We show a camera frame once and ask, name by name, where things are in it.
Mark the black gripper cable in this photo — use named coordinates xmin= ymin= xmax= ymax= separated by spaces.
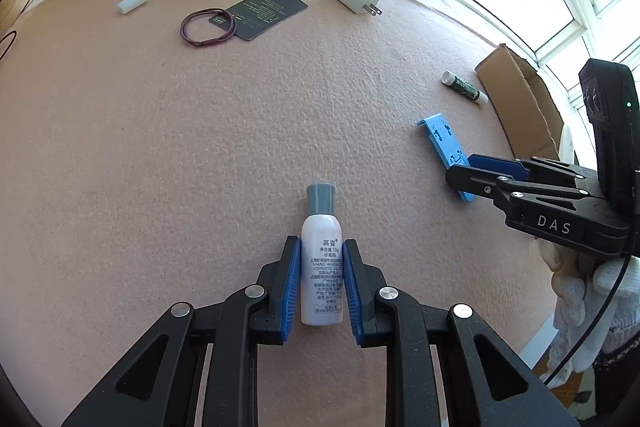
xmin=544 ymin=252 xmax=632 ymax=385

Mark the green white lip balm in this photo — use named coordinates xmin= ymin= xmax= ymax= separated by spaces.
xmin=441 ymin=71 xmax=488 ymax=105

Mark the person's right hand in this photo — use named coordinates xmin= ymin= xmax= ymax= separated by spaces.
xmin=537 ymin=239 xmax=640 ymax=375

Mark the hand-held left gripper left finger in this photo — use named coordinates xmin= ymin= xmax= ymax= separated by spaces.
xmin=60 ymin=234 xmax=302 ymax=427

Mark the blue plastic phone stand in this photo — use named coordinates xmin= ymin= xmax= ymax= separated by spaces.
xmin=417 ymin=112 xmax=476 ymax=203

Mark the pink blanket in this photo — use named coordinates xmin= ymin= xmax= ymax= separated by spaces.
xmin=0 ymin=0 xmax=566 ymax=427

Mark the small pale bottle grey cap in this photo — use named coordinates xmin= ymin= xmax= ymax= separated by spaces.
xmin=300 ymin=182 xmax=346 ymax=327

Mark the cardboard box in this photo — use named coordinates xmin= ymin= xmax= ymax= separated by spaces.
xmin=475 ymin=44 xmax=566 ymax=163

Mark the brown hair tie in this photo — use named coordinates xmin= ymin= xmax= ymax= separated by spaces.
xmin=180 ymin=7 xmax=237 ymax=46

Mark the dark card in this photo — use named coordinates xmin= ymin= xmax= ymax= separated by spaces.
xmin=207 ymin=0 xmax=308 ymax=42

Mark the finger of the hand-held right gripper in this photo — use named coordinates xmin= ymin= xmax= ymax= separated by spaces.
xmin=445 ymin=162 xmax=593 ymax=220
xmin=467 ymin=154 xmax=598 ymax=182

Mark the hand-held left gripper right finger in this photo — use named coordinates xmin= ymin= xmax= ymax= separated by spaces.
xmin=341 ymin=238 xmax=581 ymax=427

